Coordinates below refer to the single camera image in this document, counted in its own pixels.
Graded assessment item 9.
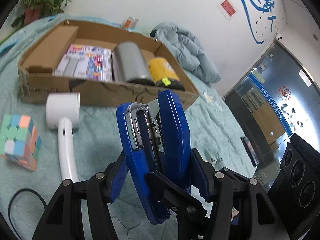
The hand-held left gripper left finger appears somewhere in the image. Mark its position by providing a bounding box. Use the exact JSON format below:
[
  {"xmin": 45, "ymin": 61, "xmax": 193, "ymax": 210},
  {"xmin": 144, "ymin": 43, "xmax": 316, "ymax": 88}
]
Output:
[{"xmin": 31, "ymin": 151, "xmax": 129, "ymax": 240}]

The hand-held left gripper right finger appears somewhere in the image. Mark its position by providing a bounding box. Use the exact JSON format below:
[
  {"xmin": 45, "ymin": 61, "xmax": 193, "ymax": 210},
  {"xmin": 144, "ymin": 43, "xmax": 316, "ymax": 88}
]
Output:
[{"xmin": 190, "ymin": 149, "xmax": 290, "ymax": 240}]

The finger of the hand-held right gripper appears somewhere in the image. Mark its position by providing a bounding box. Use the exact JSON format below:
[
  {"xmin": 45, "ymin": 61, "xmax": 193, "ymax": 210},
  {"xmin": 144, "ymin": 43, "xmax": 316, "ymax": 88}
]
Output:
[{"xmin": 146, "ymin": 171, "xmax": 208, "ymax": 218}]

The blue stapler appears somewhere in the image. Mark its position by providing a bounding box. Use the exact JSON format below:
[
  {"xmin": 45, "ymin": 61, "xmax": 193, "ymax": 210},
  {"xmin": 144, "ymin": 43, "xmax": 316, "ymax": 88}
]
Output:
[{"xmin": 116, "ymin": 89, "xmax": 192, "ymax": 225}]

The cardboard box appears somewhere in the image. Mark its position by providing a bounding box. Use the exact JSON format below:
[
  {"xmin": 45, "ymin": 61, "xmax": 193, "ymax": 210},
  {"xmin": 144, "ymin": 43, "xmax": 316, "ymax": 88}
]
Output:
[{"xmin": 17, "ymin": 19, "xmax": 200, "ymax": 110}]

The yellow can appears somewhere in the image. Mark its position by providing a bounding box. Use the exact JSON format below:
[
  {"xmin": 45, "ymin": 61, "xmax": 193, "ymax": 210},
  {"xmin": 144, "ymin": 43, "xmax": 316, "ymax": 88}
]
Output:
[{"xmin": 147, "ymin": 57, "xmax": 185, "ymax": 91}]

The grey cylinder container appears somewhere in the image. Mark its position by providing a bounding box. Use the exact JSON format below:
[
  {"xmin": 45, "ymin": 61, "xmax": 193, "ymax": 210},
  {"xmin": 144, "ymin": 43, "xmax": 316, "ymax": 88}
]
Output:
[{"xmin": 111, "ymin": 42, "xmax": 153, "ymax": 84}]

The white grey rectangular case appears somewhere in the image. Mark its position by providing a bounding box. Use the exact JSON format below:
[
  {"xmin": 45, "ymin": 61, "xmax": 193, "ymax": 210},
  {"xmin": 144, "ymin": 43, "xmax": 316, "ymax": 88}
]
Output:
[{"xmin": 54, "ymin": 54, "xmax": 90, "ymax": 77}]

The dark smartphone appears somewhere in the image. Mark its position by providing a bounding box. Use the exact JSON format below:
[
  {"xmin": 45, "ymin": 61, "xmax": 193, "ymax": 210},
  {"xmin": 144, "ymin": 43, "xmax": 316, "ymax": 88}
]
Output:
[{"xmin": 241, "ymin": 136, "xmax": 259, "ymax": 167}]

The clear plastic wrapper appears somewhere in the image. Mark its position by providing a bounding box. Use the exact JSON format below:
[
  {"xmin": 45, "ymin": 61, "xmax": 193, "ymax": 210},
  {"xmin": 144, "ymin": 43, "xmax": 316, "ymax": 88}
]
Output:
[{"xmin": 202, "ymin": 92, "xmax": 225, "ymax": 112}]

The white hair dryer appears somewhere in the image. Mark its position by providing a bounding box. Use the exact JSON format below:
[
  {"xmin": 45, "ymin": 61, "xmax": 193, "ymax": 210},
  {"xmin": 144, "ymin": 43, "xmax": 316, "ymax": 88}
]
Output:
[{"xmin": 46, "ymin": 92, "xmax": 80, "ymax": 183}]

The glass door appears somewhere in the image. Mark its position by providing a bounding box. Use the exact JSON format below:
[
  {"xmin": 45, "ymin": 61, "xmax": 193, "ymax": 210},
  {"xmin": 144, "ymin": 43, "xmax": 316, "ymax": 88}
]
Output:
[{"xmin": 222, "ymin": 41, "xmax": 320, "ymax": 153}]

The pastel puzzle cube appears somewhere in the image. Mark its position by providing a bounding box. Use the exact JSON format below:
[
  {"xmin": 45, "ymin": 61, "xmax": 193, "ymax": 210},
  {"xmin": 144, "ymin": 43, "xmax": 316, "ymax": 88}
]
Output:
[{"xmin": 0, "ymin": 114, "xmax": 42, "ymax": 171}]

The colourful board game box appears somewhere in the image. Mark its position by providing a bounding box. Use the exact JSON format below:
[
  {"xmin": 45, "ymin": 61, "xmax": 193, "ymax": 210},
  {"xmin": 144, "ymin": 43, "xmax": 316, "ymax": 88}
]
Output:
[{"xmin": 54, "ymin": 44, "xmax": 112, "ymax": 82}]

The light blue puffy jacket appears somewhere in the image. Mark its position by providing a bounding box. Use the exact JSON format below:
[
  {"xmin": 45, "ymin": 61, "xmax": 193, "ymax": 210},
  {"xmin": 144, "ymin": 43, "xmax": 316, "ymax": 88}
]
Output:
[{"xmin": 149, "ymin": 22, "xmax": 221, "ymax": 83}]

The glass jar with orange label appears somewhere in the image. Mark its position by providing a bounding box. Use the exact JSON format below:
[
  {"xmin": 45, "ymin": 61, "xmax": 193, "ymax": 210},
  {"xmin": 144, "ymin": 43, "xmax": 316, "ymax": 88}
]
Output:
[{"xmin": 124, "ymin": 17, "xmax": 139, "ymax": 29}]

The black cable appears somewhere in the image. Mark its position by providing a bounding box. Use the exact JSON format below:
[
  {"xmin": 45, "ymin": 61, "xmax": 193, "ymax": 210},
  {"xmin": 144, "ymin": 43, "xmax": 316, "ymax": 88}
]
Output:
[{"xmin": 7, "ymin": 188, "xmax": 48, "ymax": 230}]

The red wall notice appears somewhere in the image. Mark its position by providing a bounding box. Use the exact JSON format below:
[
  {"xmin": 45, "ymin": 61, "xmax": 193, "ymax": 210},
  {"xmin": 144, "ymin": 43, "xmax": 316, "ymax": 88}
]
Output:
[{"xmin": 217, "ymin": 0, "xmax": 238, "ymax": 20}]

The blue wall decal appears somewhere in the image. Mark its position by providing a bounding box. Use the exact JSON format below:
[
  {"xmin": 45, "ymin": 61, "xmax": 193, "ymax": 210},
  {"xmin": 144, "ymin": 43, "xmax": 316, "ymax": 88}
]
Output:
[{"xmin": 221, "ymin": 0, "xmax": 278, "ymax": 45}]

